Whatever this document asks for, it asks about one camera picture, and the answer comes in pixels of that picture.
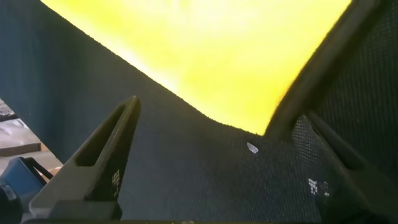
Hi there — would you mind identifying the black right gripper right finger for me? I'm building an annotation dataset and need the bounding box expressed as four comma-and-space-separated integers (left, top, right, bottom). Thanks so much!
291, 112, 398, 224

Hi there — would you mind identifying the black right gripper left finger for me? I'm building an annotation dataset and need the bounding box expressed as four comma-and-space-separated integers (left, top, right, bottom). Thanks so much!
29, 95, 142, 220

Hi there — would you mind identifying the yellow towel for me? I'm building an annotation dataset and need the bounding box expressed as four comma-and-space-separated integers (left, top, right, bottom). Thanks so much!
40, 0, 353, 136

